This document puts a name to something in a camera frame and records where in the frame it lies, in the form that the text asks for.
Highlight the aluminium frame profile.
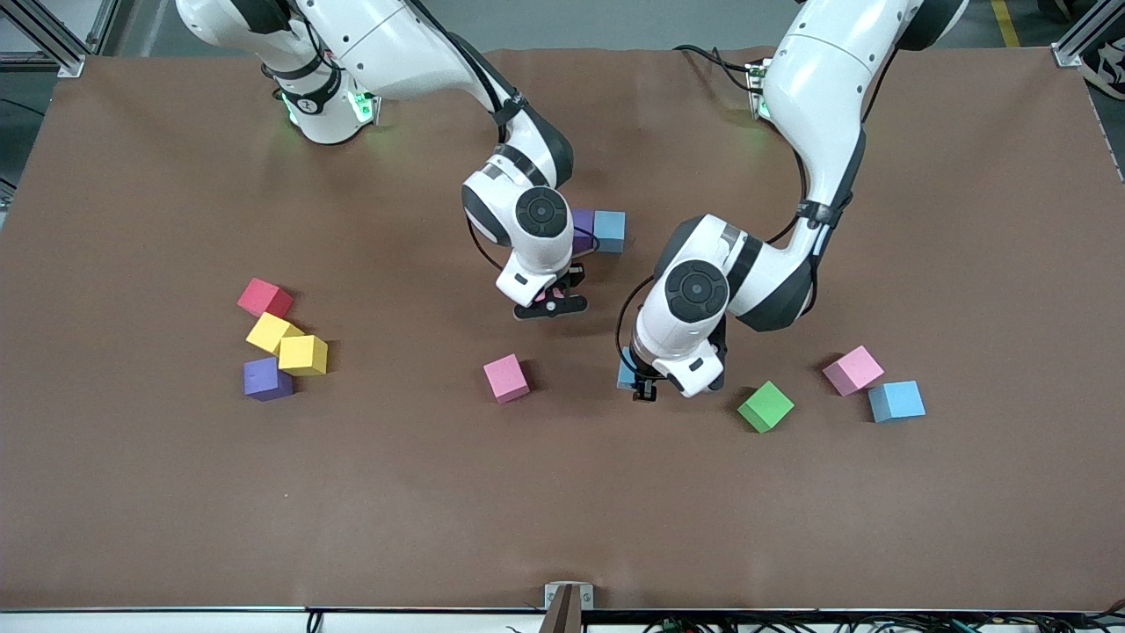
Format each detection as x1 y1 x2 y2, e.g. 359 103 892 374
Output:
0 0 121 78
1051 0 1125 69

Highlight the pale pink foam cube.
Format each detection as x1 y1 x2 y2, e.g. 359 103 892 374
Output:
822 345 886 397

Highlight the white table edge rail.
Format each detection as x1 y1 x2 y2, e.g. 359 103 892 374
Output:
0 605 1125 633

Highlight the green foam cube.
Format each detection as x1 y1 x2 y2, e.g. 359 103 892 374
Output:
737 380 795 433

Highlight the black white patterned object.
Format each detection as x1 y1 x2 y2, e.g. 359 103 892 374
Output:
1079 37 1125 100

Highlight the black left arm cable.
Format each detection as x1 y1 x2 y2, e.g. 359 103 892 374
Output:
615 149 897 366

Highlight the grey metal mounting bracket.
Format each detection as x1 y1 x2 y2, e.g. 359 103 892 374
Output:
538 582 595 633

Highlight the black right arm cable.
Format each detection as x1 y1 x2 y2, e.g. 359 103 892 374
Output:
400 0 603 273

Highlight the rose red foam cube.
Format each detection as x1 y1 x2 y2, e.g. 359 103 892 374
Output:
236 278 294 319

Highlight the black base cable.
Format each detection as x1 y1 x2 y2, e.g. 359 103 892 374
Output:
672 43 757 93

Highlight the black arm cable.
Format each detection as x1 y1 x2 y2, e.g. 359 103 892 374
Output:
615 149 897 366
400 0 603 273

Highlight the yellow foam cube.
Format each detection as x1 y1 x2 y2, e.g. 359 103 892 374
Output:
278 335 329 377
245 312 305 355

